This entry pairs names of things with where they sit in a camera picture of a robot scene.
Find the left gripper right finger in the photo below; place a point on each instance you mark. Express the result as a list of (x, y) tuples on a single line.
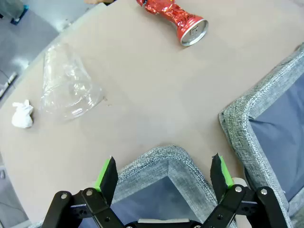
[(217, 180)]

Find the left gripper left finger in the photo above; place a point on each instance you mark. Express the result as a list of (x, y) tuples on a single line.
[(107, 180)]

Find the clear plastic cup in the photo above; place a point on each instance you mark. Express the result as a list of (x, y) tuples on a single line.
[(69, 95)]

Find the crushed red soda can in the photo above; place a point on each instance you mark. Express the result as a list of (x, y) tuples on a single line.
[(180, 19)]

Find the person's right hand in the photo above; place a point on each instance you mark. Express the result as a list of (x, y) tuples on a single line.
[(93, 1)]

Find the grey fabric basket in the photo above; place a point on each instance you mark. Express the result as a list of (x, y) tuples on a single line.
[(240, 118), (166, 156)]

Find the white crumpled paper ball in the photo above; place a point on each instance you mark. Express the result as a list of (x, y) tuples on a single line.
[(22, 116)]

